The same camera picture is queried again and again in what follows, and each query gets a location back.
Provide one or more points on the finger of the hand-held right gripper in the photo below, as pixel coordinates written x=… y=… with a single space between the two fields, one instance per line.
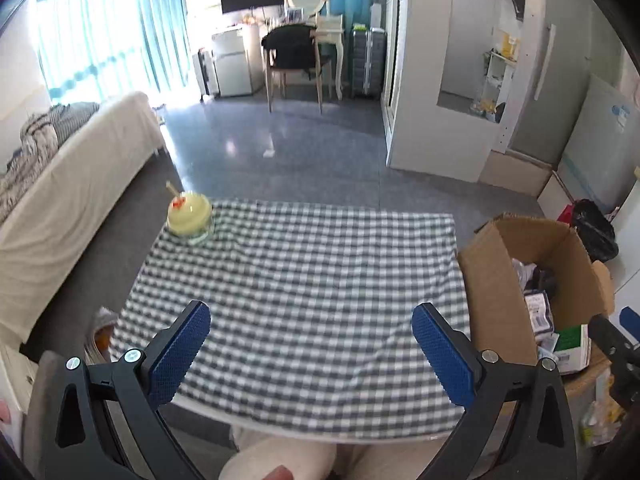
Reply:
x=631 y=325
x=617 y=350

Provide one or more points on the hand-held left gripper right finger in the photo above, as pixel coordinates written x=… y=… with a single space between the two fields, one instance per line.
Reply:
x=442 y=355

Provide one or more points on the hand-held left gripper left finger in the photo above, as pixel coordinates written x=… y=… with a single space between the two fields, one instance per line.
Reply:
x=180 y=355

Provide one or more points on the green and white medicine box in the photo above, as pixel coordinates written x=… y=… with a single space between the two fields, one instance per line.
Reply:
x=570 y=340

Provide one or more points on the brown cardboard box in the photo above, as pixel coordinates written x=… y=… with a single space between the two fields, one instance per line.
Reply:
x=500 y=300

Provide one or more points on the white and navy packet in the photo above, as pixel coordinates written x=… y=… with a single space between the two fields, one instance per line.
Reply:
x=537 y=310

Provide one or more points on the person's left hand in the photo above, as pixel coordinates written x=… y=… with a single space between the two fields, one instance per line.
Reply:
x=280 y=474

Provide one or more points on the black trash bag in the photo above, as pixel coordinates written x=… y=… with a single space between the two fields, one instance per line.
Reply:
x=595 y=232

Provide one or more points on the person's leg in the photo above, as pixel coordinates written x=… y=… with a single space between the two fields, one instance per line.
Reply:
x=280 y=450

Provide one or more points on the grey white checkered tablecloth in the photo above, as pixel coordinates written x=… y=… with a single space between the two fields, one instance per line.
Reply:
x=300 y=285

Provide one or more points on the glass jar with yellow lid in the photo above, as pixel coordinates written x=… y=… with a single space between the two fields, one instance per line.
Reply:
x=187 y=215

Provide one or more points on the white panel with blue sticker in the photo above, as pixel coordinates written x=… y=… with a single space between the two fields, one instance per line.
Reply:
x=600 y=145

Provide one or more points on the white bed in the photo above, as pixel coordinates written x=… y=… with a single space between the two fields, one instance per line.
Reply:
x=75 y=185

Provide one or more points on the grey patterned blanket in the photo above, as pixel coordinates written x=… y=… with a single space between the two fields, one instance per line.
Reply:
x=40 y=145

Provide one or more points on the white suitcase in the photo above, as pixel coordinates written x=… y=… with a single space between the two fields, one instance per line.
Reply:
x=205 y=75

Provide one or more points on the white shelf unit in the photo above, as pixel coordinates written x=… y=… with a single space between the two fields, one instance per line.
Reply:
x=495 y=75

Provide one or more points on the white mini fridge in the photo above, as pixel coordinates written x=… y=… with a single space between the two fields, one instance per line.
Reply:
x=235 y=60

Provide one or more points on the grey suitcase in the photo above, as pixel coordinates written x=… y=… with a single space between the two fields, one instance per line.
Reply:
x=378 y=60
x=360 y=60

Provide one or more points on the wooden chair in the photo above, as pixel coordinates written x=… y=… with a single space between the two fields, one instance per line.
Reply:
x=295 y=75

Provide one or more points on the black jacket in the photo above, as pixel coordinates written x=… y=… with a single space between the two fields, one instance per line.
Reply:
x=290 y=47

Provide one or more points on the teal curtain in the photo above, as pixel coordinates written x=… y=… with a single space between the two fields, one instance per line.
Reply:
x=110 y=25

